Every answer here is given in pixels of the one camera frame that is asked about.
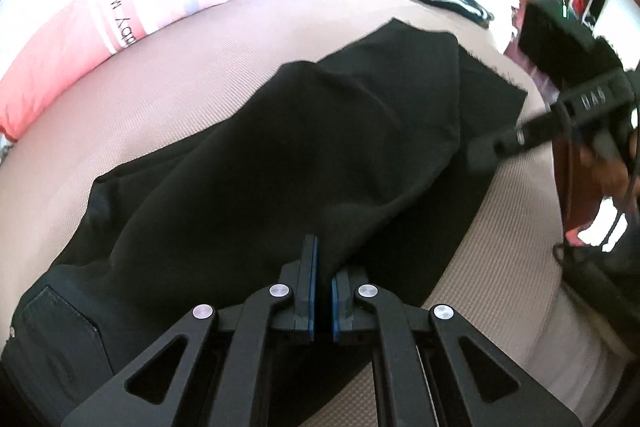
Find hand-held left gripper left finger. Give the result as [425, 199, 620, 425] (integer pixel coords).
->
[60, 234, 320, 427]

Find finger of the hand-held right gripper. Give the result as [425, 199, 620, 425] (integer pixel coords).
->
[467, 106, 564, 171]

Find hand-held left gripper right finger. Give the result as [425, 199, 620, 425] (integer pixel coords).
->
[330, 268, 583, 427]

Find black pants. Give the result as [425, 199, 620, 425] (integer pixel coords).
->
[0, 18, 528, 427]

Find person's right hand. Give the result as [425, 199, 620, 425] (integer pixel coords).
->
[581, 146, 640, 198]

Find beige textured bed mat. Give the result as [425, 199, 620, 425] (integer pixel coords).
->
[0, 0, 568, 427]

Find long pink white pillow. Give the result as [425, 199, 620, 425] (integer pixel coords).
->
[0, 0, 337, 142]

